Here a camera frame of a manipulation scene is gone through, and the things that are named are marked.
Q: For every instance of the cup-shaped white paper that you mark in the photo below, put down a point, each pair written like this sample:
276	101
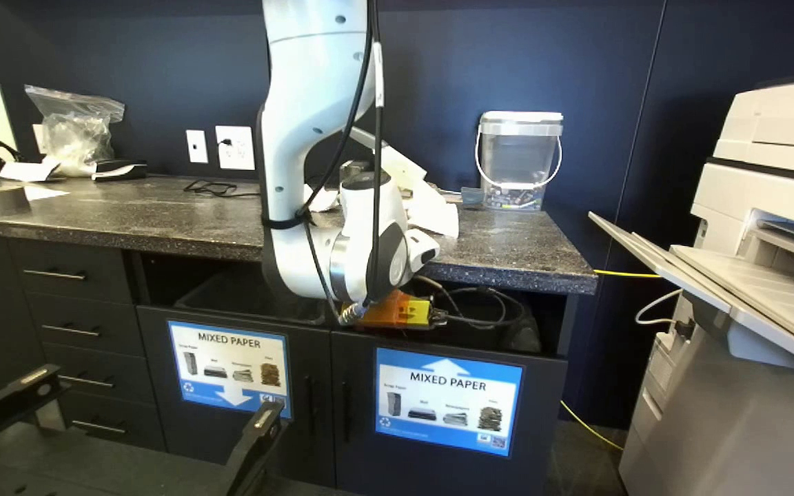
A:
324	199

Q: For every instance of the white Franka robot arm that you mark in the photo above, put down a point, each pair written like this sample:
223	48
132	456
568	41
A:
314	112

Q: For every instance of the right blue-label recycling bin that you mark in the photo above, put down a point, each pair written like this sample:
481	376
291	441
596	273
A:
545	430

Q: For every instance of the folded white paper sheet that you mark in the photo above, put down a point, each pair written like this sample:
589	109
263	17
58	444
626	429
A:
443	216

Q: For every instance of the small grey box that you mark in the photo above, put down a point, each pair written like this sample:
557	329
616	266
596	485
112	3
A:
472	196

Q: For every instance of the clear plastic bucket with lid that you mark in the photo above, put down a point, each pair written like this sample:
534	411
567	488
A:
518	152

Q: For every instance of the mixed paper sign up arrow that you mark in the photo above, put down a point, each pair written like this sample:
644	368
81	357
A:
448	402

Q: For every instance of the mixed paper sign down arrow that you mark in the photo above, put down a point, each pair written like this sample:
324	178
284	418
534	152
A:
229	368

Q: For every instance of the dark cabinet door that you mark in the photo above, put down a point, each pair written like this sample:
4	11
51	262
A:
309	451

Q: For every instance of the black metal stand leg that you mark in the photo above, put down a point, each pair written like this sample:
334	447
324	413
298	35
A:
248	456
13	401

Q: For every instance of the grey printer bypass tray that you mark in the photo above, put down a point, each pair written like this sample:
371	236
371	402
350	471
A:
709	285

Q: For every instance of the dark cabinet drawer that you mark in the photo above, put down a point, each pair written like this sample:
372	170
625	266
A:
69	258
84	312
97	361
112	411

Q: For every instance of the clear plastic bag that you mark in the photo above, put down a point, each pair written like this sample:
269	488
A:
76	134

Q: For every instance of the flat white paper sheet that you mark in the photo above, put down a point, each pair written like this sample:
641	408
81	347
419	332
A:
48	190

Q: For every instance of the white crumpled label paper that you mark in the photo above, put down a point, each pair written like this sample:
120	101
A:
28	170

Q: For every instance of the white office printer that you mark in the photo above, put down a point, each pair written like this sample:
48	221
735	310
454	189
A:
744	430

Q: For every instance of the orange wrist camera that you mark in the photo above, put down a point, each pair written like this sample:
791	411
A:
387	312

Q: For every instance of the wide white wall outlet plate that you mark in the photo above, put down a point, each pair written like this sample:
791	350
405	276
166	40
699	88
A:
234	150

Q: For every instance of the narrow white wall plate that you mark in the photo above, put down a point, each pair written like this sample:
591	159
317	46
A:
196	145

